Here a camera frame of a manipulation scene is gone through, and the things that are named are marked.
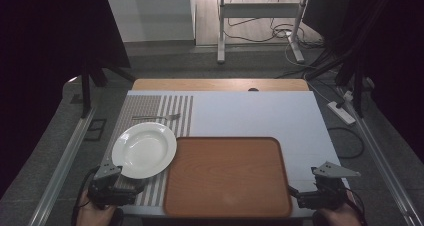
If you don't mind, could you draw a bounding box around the person's left hand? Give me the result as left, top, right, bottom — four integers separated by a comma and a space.
75, 189, 118, 226

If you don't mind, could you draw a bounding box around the black stand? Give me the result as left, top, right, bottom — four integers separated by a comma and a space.
79, 58, 137, 119
304, 0, 395, 119

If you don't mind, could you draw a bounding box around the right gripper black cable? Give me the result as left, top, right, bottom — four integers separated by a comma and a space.
345, 185, 368, 226

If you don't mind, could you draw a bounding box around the metal floor rail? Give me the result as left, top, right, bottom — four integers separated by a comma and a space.
335, 85, 424, 226
27, 107, 98, 226

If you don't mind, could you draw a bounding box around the striped grey placemat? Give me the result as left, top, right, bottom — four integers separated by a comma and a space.
102, 94, 195, 208

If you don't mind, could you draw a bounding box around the brown wooden tray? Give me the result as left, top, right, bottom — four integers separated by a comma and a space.
162, 136, 294, 219

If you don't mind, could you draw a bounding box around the white desk frame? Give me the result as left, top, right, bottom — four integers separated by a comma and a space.
216, 0, 313, 66

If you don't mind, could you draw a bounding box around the person's right hand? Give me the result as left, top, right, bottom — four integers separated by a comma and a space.
312, 189, 363, 226

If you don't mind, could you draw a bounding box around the tangle of floor cables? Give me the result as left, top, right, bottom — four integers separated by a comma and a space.
222, 16, 325, 50

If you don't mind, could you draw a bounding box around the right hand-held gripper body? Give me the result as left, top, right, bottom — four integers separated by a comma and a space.
296, 161, 362, 211

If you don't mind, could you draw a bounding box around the black looped floor cable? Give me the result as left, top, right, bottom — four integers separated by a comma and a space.
327, 126, 365, 160

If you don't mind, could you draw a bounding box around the dark curtain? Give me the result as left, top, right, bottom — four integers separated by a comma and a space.
346, 0, 424, 162
0, 0, 132, 190

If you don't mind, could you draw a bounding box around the white plate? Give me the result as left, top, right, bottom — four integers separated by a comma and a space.
111, 121, 178, 180

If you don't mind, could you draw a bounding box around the metal fork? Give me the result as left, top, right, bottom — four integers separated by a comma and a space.
131, 112, 182, 122

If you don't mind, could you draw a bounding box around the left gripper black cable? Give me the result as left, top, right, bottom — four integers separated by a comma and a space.
70, 166, 101, 226

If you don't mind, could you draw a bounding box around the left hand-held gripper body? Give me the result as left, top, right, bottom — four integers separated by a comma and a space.
87, 161, 135, 209

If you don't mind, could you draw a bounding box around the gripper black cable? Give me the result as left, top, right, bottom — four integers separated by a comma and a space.
345, 185, 368, 226
70, 166, 101, 226

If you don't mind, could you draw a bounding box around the wooden table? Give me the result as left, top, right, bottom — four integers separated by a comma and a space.
131, 77, 311, 93

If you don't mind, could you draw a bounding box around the white table board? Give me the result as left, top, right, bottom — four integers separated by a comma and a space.
112, 89, 352, 219

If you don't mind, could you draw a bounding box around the white power strip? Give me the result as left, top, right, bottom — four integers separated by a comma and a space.
326, 100, 357, 126

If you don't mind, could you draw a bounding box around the black floor frame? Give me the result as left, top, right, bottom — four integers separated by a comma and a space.
82, 118, 108, 142

